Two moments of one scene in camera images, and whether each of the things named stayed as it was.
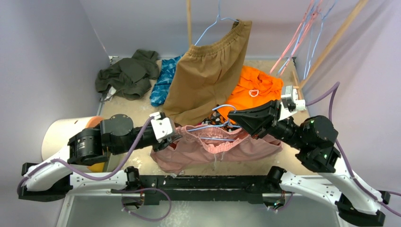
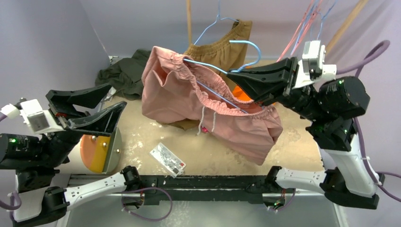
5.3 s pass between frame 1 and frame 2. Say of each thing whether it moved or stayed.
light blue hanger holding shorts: stayed
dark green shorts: stayed
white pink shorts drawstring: moved
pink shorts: moved
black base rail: stayed
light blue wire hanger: moved
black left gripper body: moved
